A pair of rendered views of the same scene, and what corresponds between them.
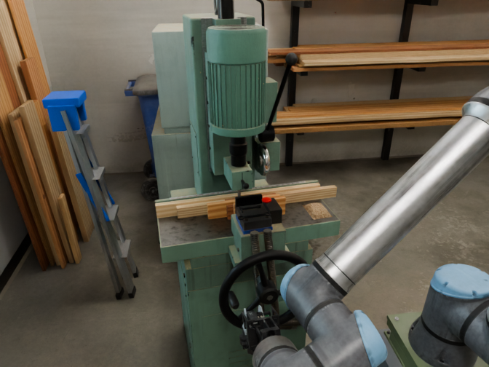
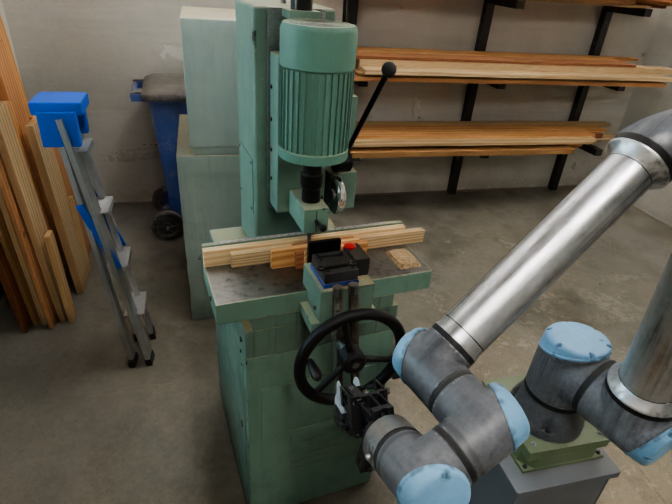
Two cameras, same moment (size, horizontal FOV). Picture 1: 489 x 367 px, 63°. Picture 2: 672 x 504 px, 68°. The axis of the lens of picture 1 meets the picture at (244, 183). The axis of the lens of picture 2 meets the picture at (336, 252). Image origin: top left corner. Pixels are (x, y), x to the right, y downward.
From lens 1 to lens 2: 15 cm
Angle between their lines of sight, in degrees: 9
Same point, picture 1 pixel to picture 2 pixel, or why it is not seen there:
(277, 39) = not seen: hidden behind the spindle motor
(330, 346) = (469, 427)
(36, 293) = (17, 363)
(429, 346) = (534, 415)
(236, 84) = (319, 99)
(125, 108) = (127, 116)
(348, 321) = (485, 396)
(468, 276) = (582, 336)
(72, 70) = (51, 61)
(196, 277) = (258, 342)
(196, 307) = (256, 378)
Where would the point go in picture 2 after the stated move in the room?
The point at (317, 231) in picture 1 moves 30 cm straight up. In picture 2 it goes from (405, 283) to (422, 182)
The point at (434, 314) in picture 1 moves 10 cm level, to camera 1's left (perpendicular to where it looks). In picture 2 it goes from (542, 379) to (503, 381)
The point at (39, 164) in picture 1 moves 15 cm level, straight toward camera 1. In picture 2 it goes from (17, 191) to (23, 204)
